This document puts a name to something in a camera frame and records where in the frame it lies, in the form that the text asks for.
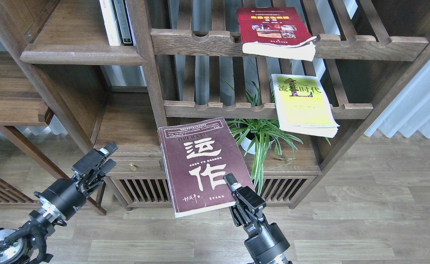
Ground dark maroon book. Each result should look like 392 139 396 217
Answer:
158 117 254 217

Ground dark wooden bookshelf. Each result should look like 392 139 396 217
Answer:
0 0 430 208

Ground white plant pot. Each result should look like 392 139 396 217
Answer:
239 132 275 155

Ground white curtain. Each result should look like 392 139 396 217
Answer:
364 60 430 139

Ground yellow green book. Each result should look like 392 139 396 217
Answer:
271 74 339 138

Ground wooden side table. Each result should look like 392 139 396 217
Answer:
0 51 107 217

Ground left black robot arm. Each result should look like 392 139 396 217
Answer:
0 142 118 264

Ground green spider plant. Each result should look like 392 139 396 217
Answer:
228 78 339 193

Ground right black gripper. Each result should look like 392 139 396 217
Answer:
224 173 290 264

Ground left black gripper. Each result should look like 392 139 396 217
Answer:
34 142 119 220

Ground red book white pages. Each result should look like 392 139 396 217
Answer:
237 7 316 61

